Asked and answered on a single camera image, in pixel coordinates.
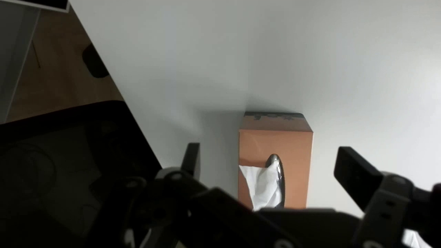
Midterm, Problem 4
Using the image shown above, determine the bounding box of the orange tissue box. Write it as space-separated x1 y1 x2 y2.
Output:
239 112 313 210

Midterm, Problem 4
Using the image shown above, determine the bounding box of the white tissue sheet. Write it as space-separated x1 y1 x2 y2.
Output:
240 166 283 211

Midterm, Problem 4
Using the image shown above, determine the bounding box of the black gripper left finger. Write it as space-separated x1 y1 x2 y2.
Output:
181 144 200 178

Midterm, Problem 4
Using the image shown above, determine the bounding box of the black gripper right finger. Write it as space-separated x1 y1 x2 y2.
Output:
334 146 385 213

